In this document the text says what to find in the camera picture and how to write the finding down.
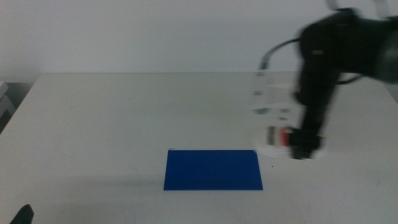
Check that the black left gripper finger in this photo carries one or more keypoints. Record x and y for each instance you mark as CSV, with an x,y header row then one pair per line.
x,y
23,216

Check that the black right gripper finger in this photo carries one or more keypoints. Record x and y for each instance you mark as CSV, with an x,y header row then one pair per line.
x,y
314,142
298,143

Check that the white shoe with red patch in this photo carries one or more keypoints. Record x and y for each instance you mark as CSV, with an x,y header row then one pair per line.
x,y
273,140

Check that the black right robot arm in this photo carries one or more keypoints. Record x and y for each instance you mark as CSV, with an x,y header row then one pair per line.
x,y
384,49

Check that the blue rectangular mat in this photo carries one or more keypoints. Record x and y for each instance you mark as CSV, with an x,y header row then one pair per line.
x,y
213,169

